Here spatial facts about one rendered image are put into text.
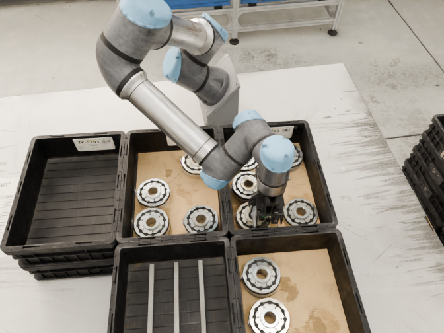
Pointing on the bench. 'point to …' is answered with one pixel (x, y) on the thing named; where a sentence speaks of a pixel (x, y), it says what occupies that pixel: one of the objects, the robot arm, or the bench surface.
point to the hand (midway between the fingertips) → (263, 216)
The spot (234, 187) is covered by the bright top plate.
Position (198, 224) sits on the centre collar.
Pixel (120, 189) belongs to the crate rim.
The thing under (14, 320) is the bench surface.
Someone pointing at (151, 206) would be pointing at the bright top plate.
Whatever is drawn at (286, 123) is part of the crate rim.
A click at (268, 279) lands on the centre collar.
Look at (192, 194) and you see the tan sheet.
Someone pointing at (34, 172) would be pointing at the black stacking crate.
